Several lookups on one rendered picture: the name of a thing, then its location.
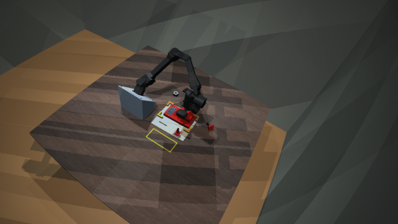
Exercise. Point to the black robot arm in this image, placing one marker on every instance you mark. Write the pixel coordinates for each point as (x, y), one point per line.
(190, 96)

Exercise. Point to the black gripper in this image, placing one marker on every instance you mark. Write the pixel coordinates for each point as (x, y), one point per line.
(183, 113)

